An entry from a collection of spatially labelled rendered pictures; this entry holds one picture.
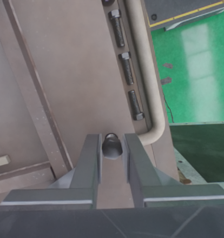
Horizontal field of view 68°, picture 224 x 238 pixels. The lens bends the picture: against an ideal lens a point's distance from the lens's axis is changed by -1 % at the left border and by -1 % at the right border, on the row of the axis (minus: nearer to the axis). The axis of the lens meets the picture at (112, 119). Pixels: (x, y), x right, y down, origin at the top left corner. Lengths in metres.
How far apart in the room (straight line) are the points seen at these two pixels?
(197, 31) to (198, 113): 0.73
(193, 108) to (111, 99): 1.61
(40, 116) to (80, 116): 0.04
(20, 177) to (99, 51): 0.15
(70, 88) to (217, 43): 1.71
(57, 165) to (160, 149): 0.22
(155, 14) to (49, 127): 1.20
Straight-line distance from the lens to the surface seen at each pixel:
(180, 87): 1.67
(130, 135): 0.15
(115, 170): 0.20
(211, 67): 1.80
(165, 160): 0.36
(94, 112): 0.17
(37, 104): 0.17
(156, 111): 0.30
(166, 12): 1.33
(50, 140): 0.17
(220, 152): 0.68
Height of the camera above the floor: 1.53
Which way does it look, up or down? 75 degrees down
